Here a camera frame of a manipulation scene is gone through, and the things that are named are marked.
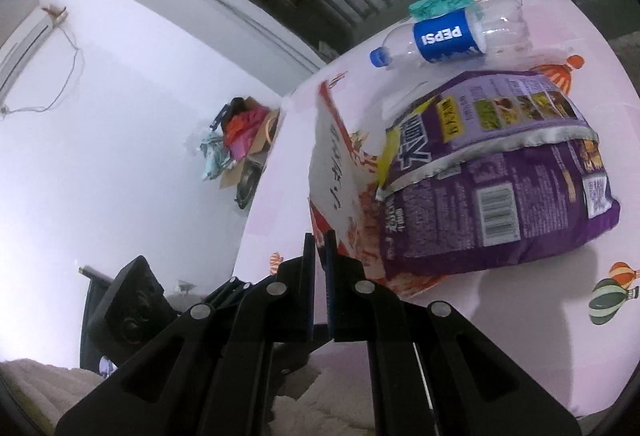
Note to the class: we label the teal cloth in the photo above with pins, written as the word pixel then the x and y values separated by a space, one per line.
pixel 435 6

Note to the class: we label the purple snack bag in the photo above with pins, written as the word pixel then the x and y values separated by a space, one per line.
pixel 500 216

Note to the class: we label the red and white paper bag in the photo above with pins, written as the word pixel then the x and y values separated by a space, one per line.
pixel 335 156

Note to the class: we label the clear bottle with blue label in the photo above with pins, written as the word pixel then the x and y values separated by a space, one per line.
pixel 445 36

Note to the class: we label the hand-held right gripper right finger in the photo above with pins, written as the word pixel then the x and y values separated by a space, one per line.
pixel 331 276

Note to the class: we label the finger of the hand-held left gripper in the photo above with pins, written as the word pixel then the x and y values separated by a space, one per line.
pixel 235 290

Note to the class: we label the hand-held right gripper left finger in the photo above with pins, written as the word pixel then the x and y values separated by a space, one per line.
pixel 310 276

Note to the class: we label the pile of colourful clothes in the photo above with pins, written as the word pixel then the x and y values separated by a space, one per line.
pixel 240 126

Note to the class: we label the white air conditioner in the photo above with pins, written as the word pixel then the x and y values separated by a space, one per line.
pixel 25 46

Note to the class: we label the cardboard box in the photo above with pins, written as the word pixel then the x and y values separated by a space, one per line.
pixel 255 151

